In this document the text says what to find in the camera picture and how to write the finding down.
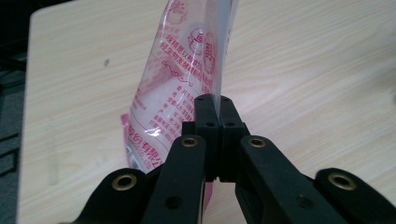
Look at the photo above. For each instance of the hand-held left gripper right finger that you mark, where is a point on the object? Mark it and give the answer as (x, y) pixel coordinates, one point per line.
(230, 127)

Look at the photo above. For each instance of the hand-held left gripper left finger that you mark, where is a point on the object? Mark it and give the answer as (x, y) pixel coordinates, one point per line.
(207, 118)

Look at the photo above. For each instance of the pink printed plastic bag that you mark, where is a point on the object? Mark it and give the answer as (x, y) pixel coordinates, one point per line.
(174, 77)

